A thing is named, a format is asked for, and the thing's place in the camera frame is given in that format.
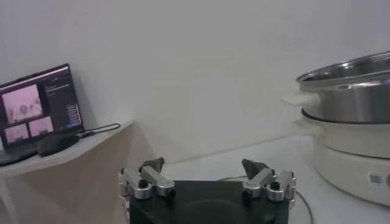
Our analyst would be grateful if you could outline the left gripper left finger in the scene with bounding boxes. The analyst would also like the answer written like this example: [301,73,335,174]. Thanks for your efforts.
[118,156,177,201]

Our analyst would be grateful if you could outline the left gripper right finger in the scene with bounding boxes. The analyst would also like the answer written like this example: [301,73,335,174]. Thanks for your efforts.
[241,158,297,202]

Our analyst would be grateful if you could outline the stainless steel steamer basket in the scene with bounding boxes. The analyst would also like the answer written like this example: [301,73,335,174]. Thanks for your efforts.
[282,51,390,124]

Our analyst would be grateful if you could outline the round glass lid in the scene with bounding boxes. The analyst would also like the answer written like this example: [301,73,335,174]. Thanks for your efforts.
[218,175,315,224]

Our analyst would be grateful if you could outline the white side table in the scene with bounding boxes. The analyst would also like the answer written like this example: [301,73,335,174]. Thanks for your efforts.
[0,120,156,224]

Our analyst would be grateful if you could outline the small black usb hub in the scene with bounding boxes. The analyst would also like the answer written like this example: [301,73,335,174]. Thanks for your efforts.
[74,130,96,139]

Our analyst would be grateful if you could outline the white electric cooker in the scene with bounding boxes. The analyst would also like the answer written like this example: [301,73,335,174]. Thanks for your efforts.
[292,117,390,208]

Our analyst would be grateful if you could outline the black computer mouse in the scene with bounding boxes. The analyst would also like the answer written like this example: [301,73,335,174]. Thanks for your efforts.
[37,133,80,158]

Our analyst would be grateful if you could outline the black open laptop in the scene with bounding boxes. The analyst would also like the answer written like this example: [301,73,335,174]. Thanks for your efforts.
[0,63,85,167]

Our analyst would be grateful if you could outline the black hub cable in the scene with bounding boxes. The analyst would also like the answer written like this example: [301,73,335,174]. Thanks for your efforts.
[91,122,122,136]

